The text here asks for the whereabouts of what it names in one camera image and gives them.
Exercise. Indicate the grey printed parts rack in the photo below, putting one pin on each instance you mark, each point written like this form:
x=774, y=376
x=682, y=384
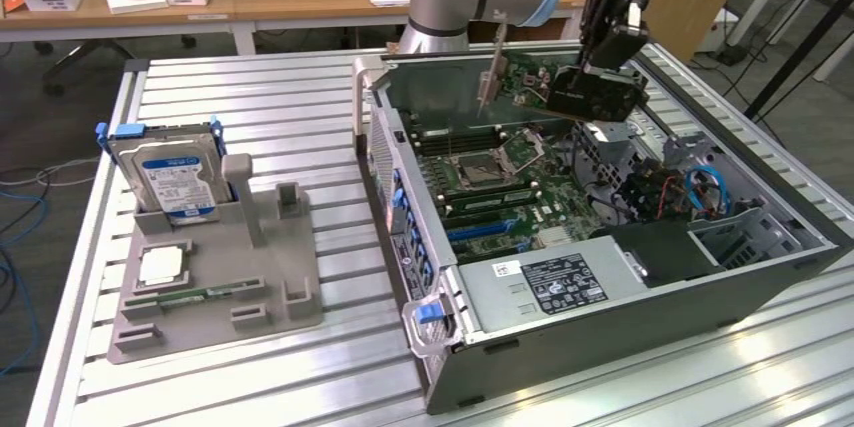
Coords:
x=220, y=267

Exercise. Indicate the black tripod pole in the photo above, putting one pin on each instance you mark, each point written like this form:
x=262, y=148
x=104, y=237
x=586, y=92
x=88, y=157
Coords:
x=802, y=47

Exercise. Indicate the silver CPU chip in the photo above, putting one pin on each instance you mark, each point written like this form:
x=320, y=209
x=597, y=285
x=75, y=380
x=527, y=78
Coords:
x=162, y=267

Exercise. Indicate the metal socket cover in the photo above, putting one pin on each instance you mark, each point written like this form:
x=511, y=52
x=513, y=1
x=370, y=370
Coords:
x=523, y=147

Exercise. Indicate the hard disk with blue carrier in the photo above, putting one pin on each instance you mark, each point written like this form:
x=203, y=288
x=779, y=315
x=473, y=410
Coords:
x=170, y=182

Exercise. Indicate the CPU socket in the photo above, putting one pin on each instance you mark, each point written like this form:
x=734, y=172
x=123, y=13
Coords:
x=481, y=172

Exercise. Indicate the blue expansion slot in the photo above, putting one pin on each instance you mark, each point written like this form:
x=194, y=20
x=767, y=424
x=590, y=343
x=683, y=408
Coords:
x=483, y=231

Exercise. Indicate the grey metal disk bay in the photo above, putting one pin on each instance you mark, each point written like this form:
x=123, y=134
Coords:
x=754, y=237

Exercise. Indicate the wooden cabinet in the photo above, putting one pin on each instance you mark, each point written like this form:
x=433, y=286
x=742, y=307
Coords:
x=701, y=7

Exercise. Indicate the grey power supply unit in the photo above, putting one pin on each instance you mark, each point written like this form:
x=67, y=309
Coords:
x=507, y=297

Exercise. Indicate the blue case release latch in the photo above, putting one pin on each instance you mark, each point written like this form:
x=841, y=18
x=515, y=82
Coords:
x=429, y=311

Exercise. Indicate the small silver chipset heatsink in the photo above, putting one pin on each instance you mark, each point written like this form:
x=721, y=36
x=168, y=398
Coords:
x=554, y=238

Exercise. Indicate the bare green RAM stick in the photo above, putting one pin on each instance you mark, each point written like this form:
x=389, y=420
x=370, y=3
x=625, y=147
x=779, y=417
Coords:
x=194, y=294

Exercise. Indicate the orange packet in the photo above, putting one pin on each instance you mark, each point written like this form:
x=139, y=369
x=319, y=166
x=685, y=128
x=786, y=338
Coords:
x=10, y=2

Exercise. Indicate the black power adapter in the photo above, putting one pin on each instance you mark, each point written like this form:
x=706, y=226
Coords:
x=734, y=55

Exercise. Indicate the Nvidia graphics card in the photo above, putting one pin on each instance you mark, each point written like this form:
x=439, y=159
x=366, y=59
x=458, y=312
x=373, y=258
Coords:
x=587, y=94

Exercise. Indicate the green motherboard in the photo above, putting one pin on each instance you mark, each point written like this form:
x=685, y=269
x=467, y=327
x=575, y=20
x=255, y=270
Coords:
x=567, y=197

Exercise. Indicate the dark grey open PC case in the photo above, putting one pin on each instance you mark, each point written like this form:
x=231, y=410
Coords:
x=601, y=347

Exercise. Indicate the perforated metal disk bay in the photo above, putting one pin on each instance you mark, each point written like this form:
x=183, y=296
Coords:
x=607, y=147

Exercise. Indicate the RAM stick with white label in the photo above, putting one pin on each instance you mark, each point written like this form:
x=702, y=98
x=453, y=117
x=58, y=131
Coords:
x=490, y=203

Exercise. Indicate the blue card retention clip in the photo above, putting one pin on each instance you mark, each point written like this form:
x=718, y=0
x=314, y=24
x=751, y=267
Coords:
x=419, y=249

